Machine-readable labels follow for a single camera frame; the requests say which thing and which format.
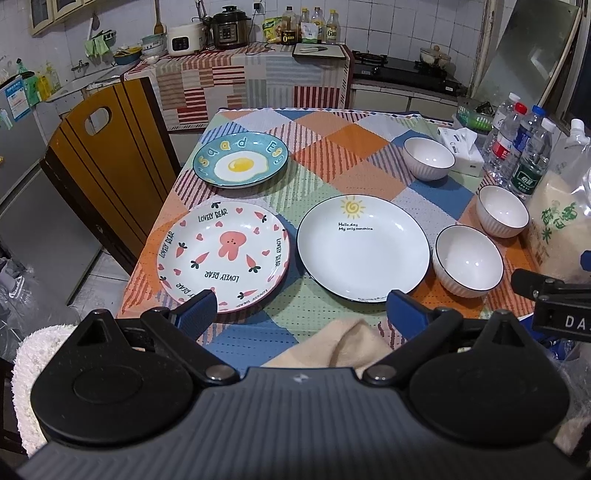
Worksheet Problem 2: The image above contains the white bowl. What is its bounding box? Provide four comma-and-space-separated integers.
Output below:
476, 185, 530, 239
403, 137, 456, 182
432, 225, 504, 299

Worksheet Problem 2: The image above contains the pink rabbit carrot plate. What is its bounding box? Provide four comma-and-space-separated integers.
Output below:
156, 201, 290, 314

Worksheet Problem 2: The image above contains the white sun plate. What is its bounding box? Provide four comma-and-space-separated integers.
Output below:
297, 195, 431, 303

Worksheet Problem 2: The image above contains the teal fried egg plate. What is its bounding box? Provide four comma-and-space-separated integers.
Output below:
192, 132, 290, 189

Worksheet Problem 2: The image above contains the beige cloth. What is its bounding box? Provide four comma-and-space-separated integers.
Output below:
263, 319, 393, 376

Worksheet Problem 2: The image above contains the clear rice bag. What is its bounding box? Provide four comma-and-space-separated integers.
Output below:
526, 119, 591, 284

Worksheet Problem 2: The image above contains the green label water bottle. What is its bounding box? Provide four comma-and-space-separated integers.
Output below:
509, 118, 556, 201

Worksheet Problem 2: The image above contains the colourful checked tablecloth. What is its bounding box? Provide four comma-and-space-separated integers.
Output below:
117, 109, 533, 371

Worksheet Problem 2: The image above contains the white fluffy towel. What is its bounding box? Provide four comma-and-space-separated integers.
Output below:
11, 325, 75, 457

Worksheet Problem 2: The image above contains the red label water bottle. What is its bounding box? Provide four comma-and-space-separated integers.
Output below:
486, 101, 527, 185

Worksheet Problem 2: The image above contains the white tissue pack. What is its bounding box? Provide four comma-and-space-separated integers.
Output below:
438, 127, 485, 177

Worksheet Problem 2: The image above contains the silver refrigerator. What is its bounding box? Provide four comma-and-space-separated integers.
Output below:
1, 76, 100, 304

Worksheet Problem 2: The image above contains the blue label water bottle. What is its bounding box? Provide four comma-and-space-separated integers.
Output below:
512, 105, 546, 158

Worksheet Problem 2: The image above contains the yellow wooden chair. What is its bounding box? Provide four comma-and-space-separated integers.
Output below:
41, 78, 181, 272

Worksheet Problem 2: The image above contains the clear far water bottle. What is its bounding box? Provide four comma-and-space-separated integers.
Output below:
481, 92, 521, 158

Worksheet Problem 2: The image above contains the striped patchwork counter cover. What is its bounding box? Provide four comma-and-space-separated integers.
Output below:
124, 42, 352, 132

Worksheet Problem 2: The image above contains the black gas stove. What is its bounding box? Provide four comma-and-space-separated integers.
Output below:
353, 50, 468, 97

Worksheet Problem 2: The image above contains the white rice cooker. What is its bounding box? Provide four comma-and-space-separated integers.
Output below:
167, 22, 206, 57

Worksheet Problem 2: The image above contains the cutting board with knife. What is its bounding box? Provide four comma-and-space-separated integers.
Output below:
293, 43, 346, 60

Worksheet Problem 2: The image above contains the black pressure cooker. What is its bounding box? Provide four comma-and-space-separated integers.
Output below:
204, 5, 249, 50

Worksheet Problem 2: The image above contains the cooking oil bottle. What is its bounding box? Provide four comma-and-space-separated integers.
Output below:
280, 5, 297, 45

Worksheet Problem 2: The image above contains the wall cabinet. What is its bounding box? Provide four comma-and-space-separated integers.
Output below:
27, 0, 94, 37

